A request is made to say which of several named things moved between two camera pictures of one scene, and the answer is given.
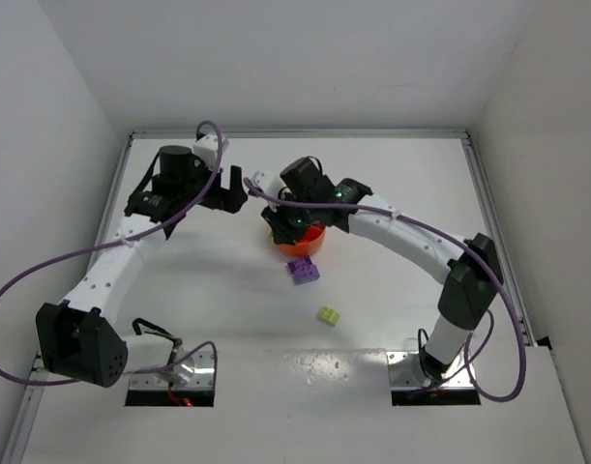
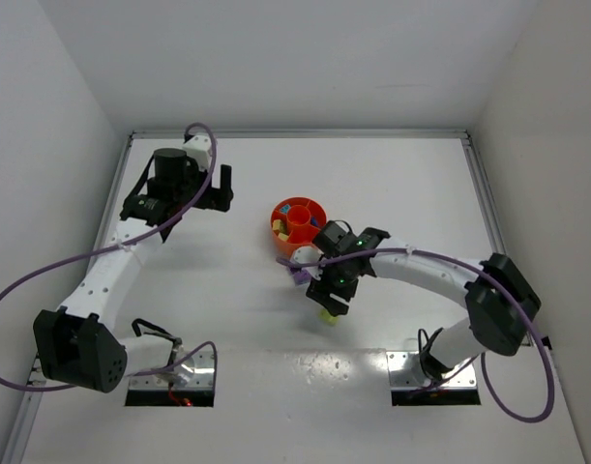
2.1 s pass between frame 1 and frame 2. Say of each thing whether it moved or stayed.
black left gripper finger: moved
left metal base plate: stayed
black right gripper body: moved
